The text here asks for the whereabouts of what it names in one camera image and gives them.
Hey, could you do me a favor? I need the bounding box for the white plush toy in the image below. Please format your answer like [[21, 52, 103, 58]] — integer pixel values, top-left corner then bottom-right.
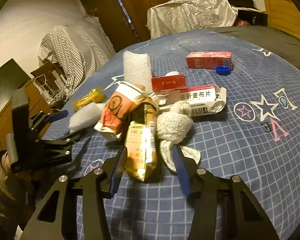
[[156, 102, 202, 173]]

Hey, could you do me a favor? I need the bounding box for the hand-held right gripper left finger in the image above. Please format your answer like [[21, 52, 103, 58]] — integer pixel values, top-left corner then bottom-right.
[[20, 145, 128, 240]]

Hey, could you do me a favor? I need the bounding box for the blue bottle cap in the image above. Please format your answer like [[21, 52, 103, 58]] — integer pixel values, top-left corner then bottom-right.
[[215, 65, 232, 76]]

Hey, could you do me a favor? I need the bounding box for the red cigarette box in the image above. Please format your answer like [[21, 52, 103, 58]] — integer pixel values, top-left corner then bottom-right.
[[151, 74, 187, 92]]

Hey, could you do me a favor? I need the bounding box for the black television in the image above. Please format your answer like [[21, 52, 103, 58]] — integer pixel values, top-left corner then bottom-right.
[[0, 58, 32, 98]]

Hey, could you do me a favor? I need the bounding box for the white foam wrap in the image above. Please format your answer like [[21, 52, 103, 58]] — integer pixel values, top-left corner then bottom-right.
[[68, 102, 107, 133]]

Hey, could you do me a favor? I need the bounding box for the wooden chair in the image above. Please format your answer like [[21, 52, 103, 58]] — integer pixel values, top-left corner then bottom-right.
[[30, 62, 66, 98]]

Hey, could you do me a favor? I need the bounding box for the shiny white cloth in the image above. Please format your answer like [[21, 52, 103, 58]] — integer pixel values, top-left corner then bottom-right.
[[147, 0, 239, 39]]

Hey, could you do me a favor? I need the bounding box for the white medicine box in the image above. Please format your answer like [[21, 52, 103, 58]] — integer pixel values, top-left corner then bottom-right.
[[159, 84, 228, 117]]

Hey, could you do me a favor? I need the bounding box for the yellow plastic wrapper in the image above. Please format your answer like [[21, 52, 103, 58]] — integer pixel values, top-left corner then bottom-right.
[[76, 86, 106, 108]]

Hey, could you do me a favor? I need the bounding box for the striped grey cloth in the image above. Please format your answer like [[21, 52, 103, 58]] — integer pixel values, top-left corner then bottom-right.
[[37, 16, 117, 88]]

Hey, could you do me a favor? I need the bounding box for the grey blanket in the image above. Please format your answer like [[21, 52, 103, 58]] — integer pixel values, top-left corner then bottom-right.
[[215, 26, 300, 77]]

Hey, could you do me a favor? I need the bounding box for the dark wooden door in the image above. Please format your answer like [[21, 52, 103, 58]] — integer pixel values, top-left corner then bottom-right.
[[80, 0, 138, 46]]

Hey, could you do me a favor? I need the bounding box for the white foam sheet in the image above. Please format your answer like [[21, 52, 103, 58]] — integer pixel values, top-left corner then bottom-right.
[[123, 51, 152, 92]]

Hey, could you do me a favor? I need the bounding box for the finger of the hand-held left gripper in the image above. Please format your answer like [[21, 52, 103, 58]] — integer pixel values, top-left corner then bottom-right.
[[30, 110, 68, 131], [36, 131, 81, 166]]

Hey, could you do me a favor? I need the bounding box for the long red carton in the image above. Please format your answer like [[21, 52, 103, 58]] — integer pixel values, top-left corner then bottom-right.
[[185, 51, 233, 71]]

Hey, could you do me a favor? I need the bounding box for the wooden headboard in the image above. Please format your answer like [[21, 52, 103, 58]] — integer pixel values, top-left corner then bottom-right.
[[262, 0, 300, 46]]

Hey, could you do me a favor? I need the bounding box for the crushed orange print paper cup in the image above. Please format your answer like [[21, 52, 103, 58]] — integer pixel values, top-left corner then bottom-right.
[[93, 81, 147, 141]]

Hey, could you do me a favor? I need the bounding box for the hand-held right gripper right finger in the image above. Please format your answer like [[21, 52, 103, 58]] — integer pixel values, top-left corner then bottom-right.
[[172, 145, 282, 240]]

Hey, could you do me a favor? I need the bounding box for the golden snack packet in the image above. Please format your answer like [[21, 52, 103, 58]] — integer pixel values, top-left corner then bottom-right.
[[124, 97, 161, 182]]

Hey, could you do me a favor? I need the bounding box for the wooden dresser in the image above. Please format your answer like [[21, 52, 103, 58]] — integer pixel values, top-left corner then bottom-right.
[[0, 79, 54, 167]]

